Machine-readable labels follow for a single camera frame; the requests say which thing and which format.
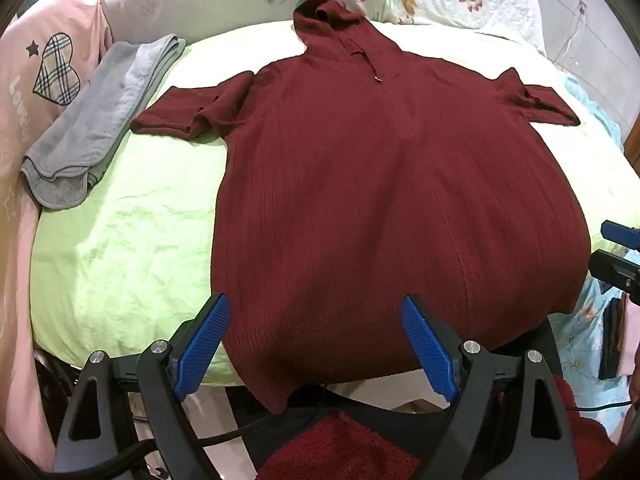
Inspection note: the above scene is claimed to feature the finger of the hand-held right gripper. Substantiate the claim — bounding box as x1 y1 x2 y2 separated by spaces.
587 249 640 307
600 220 640 252

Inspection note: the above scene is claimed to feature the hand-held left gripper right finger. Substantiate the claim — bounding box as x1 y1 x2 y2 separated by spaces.
400 294 581 480

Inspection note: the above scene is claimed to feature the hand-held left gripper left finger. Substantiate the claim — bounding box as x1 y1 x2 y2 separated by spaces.
52 292 233 480

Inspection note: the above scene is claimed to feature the maroon knit hooded sweater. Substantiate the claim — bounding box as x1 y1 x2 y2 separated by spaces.
130 0 593 416

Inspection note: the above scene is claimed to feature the dark folded clothes stack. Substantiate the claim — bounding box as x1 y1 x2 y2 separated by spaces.
597 297 637 381

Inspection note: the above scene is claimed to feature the light blue floral sheet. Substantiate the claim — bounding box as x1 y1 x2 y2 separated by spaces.
550 70 632 401

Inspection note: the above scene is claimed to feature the light green bed sheet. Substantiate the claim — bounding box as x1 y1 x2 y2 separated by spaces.
30 20 623 388

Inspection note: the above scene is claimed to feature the grey folded towel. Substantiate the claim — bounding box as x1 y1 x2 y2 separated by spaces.
21 34 187 209

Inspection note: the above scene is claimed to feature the pink heart print pillow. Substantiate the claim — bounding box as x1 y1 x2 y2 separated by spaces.
0 0 115 471

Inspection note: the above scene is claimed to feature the black cable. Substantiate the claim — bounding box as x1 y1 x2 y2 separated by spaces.
30 384 332 477

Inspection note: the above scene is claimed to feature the white wall cable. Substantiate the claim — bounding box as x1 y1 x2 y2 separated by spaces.
559 1 602 67

